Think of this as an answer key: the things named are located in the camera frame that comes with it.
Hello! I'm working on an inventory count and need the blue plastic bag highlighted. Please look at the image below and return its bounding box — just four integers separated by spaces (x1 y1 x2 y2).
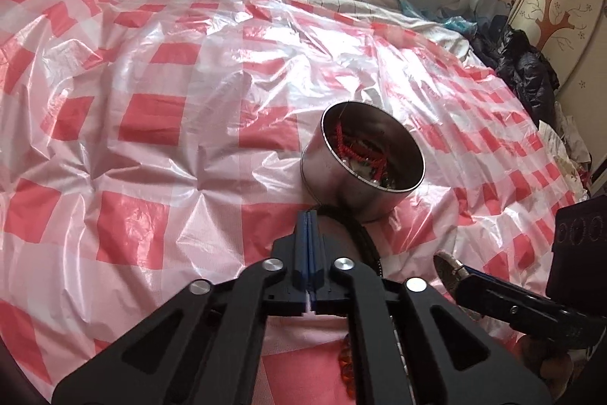
397 0 478 36

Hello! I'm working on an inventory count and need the amber bead bracelet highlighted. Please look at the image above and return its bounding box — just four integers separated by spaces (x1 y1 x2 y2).
337 335 357 397

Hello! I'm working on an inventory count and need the person's right hand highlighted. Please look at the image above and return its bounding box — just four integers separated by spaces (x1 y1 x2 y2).
517 333 586 405

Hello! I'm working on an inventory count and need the wardrobe with tree decal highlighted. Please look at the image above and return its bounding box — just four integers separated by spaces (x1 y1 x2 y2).
509 0 607 103

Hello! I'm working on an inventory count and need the black bead necklace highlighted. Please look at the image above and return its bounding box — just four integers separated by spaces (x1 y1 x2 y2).
316 204 386 279

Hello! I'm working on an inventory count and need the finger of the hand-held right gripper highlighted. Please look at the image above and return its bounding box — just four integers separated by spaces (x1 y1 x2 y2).
454 282 539 333
462 269 577 317

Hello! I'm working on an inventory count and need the round metal tin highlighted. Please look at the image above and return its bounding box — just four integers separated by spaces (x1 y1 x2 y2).
300 100 426 224

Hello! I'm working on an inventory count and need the red white checked plastic sheet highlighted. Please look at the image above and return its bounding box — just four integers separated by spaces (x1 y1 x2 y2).
0 0 590 405

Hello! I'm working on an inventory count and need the red bead string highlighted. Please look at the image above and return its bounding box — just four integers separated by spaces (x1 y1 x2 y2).
331 120 406 188

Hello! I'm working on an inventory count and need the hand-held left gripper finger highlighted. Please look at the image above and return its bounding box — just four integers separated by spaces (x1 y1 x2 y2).
309 210 554 405
51 210 311 405

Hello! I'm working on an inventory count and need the black puffer jacket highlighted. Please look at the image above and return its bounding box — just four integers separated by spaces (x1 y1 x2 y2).
495 27 561 127

